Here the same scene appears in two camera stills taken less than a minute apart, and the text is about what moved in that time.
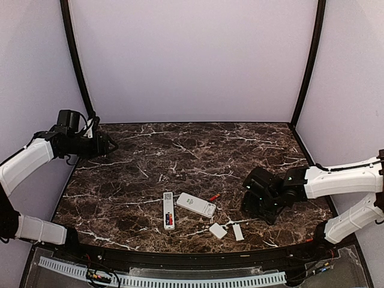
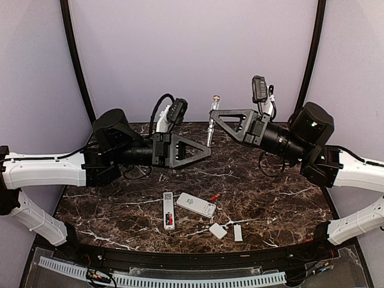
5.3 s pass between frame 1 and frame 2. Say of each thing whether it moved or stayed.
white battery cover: stayed
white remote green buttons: stayed
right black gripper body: moved
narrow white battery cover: stayed
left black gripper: moved
